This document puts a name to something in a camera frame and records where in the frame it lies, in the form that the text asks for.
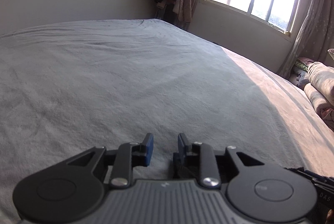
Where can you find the colourful cloth pile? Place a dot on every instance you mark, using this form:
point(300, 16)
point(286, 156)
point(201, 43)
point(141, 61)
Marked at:
point(300, 72)

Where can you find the folded beige pink quilt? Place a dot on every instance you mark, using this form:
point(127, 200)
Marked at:
point(321, 88)

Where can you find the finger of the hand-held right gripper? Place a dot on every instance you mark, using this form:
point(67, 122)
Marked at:
point(300, 173)

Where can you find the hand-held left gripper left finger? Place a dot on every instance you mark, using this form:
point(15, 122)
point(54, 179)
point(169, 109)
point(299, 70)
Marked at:
point(149, 147)

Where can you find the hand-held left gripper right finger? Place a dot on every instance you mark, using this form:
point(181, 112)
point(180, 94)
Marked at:
point(181, 146)

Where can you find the pale patterned curtain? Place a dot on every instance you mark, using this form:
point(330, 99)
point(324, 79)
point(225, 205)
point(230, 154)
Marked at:
point(310, 17)

